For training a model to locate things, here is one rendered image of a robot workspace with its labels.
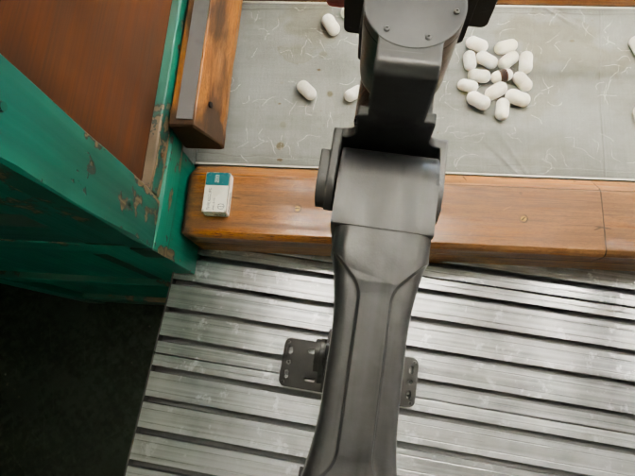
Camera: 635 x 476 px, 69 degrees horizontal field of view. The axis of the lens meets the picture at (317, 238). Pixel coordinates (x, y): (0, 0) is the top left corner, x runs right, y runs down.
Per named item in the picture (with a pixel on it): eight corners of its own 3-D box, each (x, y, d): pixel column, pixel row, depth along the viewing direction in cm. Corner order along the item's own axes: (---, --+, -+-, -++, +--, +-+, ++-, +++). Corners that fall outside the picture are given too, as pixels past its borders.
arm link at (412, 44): (338, -45, 26) (303, 143, 23) (491, -32, 26) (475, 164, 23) (338, 76, 38) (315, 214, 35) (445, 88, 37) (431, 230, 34)
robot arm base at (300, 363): (280, 334, 63) (270, 387, 61) (427, 358, 61) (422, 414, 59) (286, 337, 71) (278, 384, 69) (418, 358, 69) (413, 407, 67)
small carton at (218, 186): (229, 216, 66) (226, 212, 64) (205, 215, 66) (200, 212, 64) (233, 178, 67) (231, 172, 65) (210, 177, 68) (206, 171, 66)
